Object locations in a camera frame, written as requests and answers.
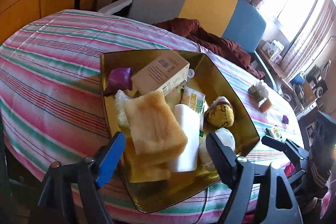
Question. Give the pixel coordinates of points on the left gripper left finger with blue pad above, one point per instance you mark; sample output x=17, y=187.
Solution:
x=107, y=159

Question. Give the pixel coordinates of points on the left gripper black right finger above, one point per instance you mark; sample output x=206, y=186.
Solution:
x=228, y=166

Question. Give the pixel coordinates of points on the tan sponge block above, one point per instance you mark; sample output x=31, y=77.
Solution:
x=156, y=135

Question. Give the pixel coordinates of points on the yellow sponge piece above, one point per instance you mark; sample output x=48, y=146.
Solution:
x=265, y=105

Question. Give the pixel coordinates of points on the yellow plush toy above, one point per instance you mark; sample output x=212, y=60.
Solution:
x=220, y=113

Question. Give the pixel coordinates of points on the small purple candy on table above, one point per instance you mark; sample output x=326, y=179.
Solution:
x=285, y=119

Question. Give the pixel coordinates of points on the white crumpled plastic bag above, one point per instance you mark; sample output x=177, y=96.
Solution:
x=119, y=99

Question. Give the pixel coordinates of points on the gold square tray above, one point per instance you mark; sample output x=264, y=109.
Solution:
x=153, y=187

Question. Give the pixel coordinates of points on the snack packet green yellow label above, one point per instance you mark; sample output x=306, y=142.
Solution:
x=196, y=101

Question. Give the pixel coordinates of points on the striped pink green tablecloth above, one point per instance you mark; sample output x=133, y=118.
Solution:
x=51, y=104

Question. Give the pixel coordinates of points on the purple wrapped candy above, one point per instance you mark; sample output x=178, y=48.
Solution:
x=119, y=79

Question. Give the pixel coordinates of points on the small green white carton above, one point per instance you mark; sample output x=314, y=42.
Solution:
x=253, y=91

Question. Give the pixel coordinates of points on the blue bag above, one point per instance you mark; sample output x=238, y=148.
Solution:
x=299, y=79

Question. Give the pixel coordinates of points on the wooden side desk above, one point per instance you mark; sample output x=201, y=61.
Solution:
x=302, y=100

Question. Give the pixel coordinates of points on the cardboard box with barcode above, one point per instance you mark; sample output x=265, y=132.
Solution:
x=163, y=74

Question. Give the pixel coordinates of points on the dark red jacket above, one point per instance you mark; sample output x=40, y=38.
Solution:
x=226, y=48

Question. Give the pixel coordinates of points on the white boxes on desk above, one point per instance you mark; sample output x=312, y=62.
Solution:
x=273, y=49

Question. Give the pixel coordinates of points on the grey yellow blue chair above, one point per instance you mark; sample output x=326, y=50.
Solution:
x=236, y=20

